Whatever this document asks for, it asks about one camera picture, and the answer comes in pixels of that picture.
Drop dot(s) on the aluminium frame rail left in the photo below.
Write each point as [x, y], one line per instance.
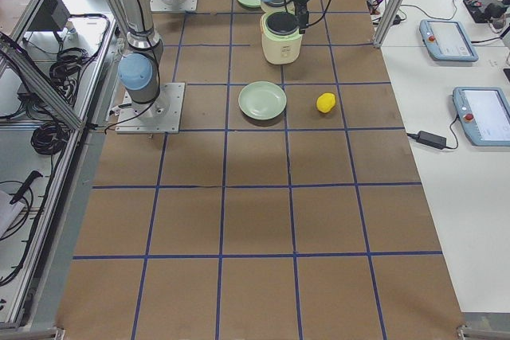
[34, 81]

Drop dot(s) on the grey teach pendant upper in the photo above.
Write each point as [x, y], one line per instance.
[447, 41]

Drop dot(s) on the black power adapter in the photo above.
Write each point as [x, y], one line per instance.
[431, 140]

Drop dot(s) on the grey teach pendant lower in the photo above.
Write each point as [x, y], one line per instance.
[484, 115]

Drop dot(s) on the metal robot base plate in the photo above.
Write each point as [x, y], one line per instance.
[163, 116]

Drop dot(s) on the white green rice cooker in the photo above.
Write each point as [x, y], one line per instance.
[280, 37]

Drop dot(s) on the yellow toy bell pepper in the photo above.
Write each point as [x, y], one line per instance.
[325, 102]

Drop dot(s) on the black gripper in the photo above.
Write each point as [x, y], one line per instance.
[301, 4]

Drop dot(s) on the grey teach pendant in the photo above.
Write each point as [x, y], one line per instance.
[447, 41]
[484, 115]

